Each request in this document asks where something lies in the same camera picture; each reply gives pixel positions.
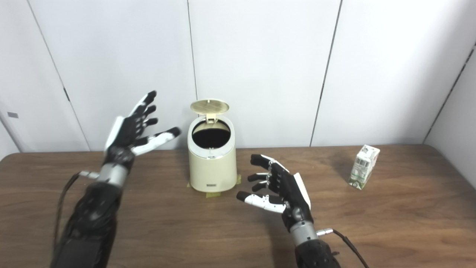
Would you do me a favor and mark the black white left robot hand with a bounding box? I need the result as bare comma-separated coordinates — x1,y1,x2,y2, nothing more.
103,90,181,172

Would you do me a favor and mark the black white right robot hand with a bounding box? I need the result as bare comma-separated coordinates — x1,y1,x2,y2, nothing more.
237,154,313,231

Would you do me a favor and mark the white green milk carton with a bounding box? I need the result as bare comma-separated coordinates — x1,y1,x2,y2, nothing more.
348,145,380,190

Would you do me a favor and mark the cream round bin lid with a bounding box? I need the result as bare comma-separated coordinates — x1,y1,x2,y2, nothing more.
190,99,229,123

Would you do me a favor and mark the cream-colored bin body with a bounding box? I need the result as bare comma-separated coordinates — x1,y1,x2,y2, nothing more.
187,115,238,193

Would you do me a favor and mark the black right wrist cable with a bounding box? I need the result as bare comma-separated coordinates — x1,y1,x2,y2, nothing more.
316,228,369,268

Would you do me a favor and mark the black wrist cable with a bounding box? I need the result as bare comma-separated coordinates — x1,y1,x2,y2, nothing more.
316,228,369,268
52,170,100,253

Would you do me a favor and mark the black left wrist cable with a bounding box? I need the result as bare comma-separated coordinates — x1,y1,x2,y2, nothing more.
52,170,100,253

